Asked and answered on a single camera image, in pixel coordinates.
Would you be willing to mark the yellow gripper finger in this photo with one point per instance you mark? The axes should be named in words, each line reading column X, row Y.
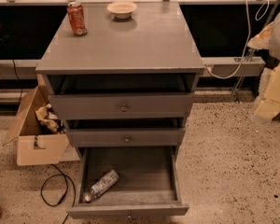
column 268, row 101

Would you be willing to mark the clear plastic water bottle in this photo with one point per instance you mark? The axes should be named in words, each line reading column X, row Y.
column 101, row 186

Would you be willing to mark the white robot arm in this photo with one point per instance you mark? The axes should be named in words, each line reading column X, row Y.
column 269, row 100

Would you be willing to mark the grey drawer cabinet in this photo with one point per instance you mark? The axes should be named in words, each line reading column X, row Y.
column 154, row 40

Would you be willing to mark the grey bottom drawer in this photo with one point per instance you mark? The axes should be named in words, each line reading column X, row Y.
column 147, row 186

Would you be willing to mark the grey drawer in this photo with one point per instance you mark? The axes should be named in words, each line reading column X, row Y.
column 123, row 96
column 125, row 132
column 147, row 186

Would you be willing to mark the grey middle drawer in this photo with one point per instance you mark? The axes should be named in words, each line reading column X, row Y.
column 125, row 132

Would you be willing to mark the grey top drawer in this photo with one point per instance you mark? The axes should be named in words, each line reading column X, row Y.
column 123, row 96

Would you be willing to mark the white ceramic bowl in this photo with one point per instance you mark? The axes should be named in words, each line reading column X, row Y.
column 121, row 9

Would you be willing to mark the orange soda can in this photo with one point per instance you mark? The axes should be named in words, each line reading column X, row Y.
column 76, row 17

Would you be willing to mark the crumpled packaging in box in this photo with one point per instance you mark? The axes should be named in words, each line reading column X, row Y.
column 47, row 118

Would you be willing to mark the open cardboard box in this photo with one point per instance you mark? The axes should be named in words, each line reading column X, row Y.
column 34, row 146

